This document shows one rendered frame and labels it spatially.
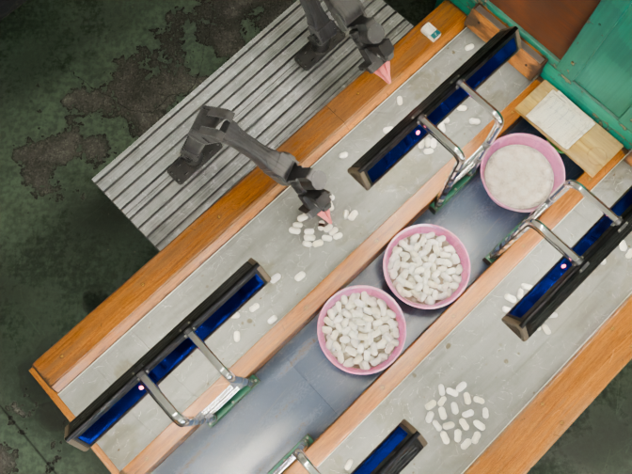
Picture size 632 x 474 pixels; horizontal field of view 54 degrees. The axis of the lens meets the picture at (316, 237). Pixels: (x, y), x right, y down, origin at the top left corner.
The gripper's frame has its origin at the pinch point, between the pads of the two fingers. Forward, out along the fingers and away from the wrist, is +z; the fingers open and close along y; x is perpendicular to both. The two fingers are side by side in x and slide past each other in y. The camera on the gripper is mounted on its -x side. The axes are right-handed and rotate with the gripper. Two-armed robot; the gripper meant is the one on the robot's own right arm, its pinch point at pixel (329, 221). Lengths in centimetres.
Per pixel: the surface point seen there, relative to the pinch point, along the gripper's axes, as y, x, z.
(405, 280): 4.1, -18.0, 23.8
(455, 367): -4, -37, 45
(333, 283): -13.0, -10.4, 11.1
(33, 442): -136, 79, 25
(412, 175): 30.5, -3.2, 6.6
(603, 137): 82, -28, 30
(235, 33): 49, 133, -38
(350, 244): 0.0, -4.8, 8.4
